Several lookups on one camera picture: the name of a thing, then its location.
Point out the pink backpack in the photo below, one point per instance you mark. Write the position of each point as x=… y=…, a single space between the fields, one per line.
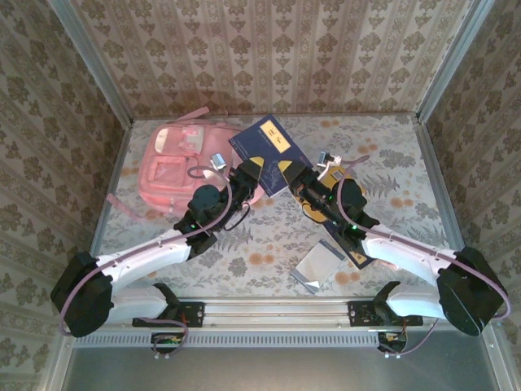
x=171 y=175

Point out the thin dark blue book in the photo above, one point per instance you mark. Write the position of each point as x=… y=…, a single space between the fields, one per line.
x=351 y=254

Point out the aluminium frame post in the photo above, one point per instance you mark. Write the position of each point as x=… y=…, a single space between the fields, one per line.
x=94 y=61
x=452 y=61

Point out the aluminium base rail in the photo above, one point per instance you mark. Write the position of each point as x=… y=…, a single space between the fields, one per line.
x=277 y=311

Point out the thick dark blue book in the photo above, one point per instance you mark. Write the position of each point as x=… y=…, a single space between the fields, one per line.
x=264 y=138

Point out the silver notebook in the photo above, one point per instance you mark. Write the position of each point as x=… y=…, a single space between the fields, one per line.
x=317 y=266

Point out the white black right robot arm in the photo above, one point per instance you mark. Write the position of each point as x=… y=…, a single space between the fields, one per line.
x=407 y=254

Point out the grey metal panel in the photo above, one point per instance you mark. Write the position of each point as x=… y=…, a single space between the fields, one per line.
x=264 y=370

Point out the aluminium side rail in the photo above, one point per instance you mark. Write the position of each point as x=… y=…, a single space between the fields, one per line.
x=444 y=203
x=119 y=163

